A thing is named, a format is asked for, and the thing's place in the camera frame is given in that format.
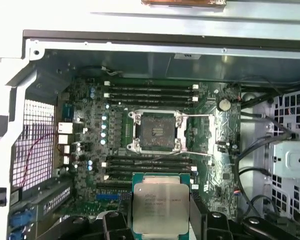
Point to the metal socket cover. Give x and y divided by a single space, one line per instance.
183 132

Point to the brown base plate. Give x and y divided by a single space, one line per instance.
182 2

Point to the CPU with silver top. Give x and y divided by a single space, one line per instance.
160 205

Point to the black expansion slot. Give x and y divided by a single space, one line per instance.
115 185

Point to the black PC case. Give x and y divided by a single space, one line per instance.
150 60

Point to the blue port connector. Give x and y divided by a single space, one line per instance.
20 220

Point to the green motherboard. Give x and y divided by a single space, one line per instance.
210 170

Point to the round coin battery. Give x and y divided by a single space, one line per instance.
224 104

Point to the metal disk bay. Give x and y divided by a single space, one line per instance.
290 155

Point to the CPU socket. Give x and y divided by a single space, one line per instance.
156 131

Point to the black RAM slot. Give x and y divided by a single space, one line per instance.
150 86
130 164
130 158
150 106
150 95
150 101
120 170
117 177

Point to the blue expansion slot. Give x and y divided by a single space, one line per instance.
107 196

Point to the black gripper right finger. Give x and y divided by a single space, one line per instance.
216 227

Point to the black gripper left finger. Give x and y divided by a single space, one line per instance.
115 227

